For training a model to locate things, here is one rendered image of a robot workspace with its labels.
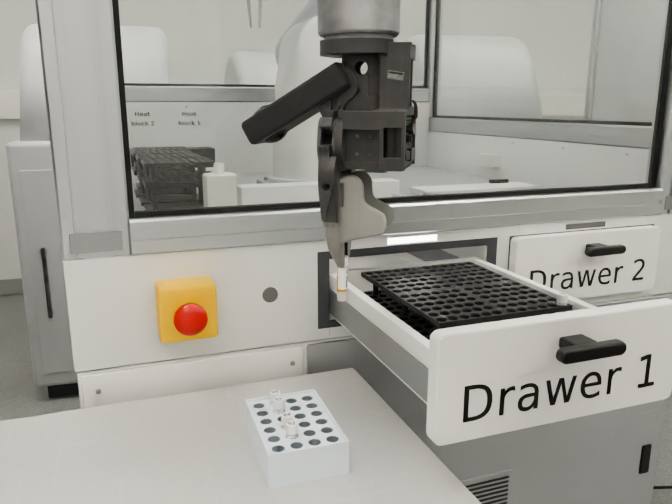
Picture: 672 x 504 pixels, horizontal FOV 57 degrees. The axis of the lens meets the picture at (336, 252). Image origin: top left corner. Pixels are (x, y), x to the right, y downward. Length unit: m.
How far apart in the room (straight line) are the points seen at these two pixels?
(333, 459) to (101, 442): 0.27
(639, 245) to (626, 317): 0.47
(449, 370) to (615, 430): 0.74
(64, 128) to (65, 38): 0.10
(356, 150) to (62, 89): 0.38
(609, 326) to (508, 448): 0.51
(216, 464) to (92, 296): 0.27
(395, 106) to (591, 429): 0.83
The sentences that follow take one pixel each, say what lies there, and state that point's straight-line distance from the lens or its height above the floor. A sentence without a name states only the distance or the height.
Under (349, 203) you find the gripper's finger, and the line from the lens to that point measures 0.58.
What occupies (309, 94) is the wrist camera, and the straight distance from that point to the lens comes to 0.58.
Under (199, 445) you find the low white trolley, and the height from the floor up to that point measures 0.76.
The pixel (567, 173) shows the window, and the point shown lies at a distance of 1.07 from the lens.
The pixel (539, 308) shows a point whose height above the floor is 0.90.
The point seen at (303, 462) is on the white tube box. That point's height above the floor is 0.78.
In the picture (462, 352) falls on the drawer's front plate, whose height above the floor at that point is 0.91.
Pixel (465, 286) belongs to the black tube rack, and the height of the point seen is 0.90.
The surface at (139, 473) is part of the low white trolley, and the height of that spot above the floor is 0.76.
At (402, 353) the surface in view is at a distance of 0.68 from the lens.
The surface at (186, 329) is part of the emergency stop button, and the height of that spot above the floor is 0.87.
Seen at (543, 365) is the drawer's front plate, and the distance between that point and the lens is 0.64.
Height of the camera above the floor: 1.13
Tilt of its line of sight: 13 degrees down
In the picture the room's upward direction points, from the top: straight up
